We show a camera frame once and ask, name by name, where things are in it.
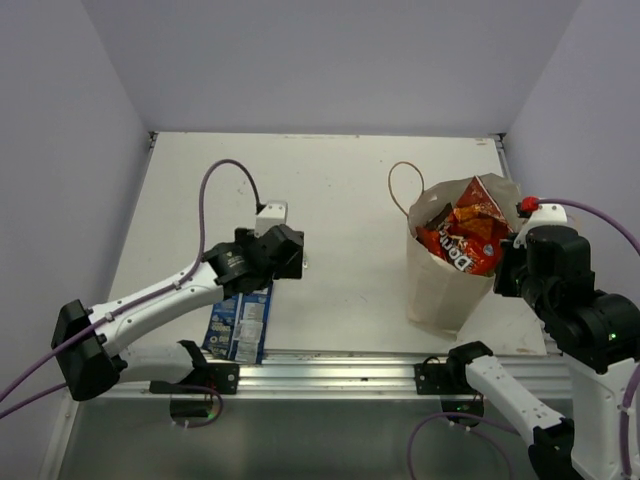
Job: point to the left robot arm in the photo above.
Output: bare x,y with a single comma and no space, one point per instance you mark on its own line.
93,345

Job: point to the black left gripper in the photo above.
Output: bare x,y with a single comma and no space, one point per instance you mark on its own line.
291,267

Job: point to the aluminium table frame rail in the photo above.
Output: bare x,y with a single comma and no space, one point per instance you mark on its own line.
335,396

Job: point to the red Doritos chip bag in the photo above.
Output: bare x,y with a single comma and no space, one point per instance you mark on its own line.
471,239

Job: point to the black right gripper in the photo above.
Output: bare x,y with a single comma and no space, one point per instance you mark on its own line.
501,280

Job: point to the white paper bag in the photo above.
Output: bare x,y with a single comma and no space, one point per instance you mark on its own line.
441,299

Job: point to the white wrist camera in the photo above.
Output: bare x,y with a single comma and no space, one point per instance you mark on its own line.
535,213
274,213

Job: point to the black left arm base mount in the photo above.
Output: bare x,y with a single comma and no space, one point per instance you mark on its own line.
221,377

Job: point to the blue cookie packet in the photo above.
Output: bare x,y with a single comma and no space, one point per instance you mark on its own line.
237,328

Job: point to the brown Kettle chips bag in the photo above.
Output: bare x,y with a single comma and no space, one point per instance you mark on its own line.
437,223

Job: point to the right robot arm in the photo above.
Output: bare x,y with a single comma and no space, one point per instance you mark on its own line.
598,335

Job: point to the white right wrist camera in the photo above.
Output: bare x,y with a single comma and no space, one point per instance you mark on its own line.
535,213

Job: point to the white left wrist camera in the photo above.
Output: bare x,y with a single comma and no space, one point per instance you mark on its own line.
274,213

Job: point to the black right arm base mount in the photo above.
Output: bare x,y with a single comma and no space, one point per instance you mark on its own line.
433,377

